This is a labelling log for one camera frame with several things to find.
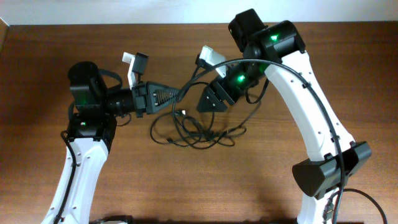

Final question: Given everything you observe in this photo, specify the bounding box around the thin black usb cable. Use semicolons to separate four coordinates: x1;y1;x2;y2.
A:
167;99;262;147

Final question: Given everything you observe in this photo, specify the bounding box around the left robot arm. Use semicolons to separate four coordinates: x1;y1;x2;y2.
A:
43;61;179;223

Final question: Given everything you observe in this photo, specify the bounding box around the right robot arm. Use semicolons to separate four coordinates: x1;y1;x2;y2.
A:
197;9;371;223

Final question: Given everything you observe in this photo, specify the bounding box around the black base block left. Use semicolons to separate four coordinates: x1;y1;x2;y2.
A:
89;215;134;224

